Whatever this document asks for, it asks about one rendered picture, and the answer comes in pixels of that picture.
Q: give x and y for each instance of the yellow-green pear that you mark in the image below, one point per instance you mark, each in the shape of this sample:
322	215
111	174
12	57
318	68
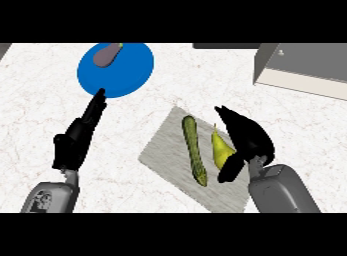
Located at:
220	150

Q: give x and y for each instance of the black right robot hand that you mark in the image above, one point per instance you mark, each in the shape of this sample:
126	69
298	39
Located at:
247	136

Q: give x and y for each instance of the grey placemat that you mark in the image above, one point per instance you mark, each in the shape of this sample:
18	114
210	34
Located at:
180	160

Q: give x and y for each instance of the green asparagus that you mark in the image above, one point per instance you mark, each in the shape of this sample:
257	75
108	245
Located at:
194	150

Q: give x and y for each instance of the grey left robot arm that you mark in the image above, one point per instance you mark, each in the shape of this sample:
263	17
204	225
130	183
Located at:
52	196

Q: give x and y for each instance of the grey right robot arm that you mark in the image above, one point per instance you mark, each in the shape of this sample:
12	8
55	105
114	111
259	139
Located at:
279	188

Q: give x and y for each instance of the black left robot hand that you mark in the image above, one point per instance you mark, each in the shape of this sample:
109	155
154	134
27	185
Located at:
77	140

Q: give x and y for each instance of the blue round plate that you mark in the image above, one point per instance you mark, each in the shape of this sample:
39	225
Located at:
115	71

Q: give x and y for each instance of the grey and cream tiered shelf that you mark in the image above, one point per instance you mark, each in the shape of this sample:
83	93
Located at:
313	70

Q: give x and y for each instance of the purple eggplant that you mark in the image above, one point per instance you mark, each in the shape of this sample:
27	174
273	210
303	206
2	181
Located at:
107	55

